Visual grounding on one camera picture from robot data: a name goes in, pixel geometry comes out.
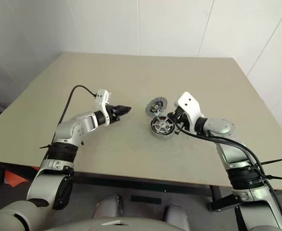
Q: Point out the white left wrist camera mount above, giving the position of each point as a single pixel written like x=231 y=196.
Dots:
x=102 y=95

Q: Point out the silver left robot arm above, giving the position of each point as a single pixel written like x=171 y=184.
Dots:
x=66 y=130

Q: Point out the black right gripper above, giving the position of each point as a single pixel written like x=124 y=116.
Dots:
x=184 y=119

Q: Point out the small grey rounded shape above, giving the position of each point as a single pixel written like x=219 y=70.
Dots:
x=176 y=213

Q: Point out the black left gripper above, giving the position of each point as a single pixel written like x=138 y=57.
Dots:
x=110 y=113

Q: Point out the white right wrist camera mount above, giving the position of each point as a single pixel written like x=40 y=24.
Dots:
x=190 y=103

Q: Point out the large grey rounded shape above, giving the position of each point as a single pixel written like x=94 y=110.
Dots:
x=107 y=205

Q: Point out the orange object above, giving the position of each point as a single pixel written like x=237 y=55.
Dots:
x=17 y=178

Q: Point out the silver motor housing copper windings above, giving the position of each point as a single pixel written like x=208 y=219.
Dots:
x=162 y=135

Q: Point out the black zip tie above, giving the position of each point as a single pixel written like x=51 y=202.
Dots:
x=273 y=161
x=45 y=146
x=275 y=178

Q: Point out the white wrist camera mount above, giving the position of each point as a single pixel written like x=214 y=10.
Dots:
x=190 y=103
x=102 y=95

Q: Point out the round silver motor lid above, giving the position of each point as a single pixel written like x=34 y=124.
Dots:
x=155 y=106

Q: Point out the grey robot torso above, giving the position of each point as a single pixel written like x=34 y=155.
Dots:
x=140 y=225

